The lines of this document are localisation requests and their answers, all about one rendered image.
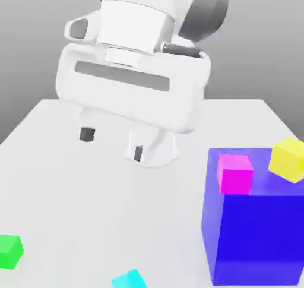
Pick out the large blue box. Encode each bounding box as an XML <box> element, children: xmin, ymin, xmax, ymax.
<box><xmin>201</xmin><ymin>147</ymin><xmax>304</xmax><ymax>287</ymax></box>

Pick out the small yellow cube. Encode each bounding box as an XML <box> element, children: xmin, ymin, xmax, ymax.
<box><xmin>268</xmin><ymin>137</ymin><xmax>304</xmax><ymax>184</ymax></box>

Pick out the small cyan cube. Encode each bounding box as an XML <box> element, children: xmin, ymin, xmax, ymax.
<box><xmin>110</xmin><ymin>268</ymin><xmax>148</xmax><ymax>288</ymax></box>

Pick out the small green cube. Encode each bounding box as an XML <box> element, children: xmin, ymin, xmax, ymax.
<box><xmin>0</xmin><ymin>233</ymin><xmax>24</xmax><ymax>270</ymax></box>

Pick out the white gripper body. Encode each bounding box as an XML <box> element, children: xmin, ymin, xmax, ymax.
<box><xmin>55</xmin><ymin>42</ymin><xmax>213</xmax><ymax>135</ymax></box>

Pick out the small magenta cube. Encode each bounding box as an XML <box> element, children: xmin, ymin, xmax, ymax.
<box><xmin>217</xmin><ymin>153</ymin><xmax>254</xmax><ymax>195</ymax></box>

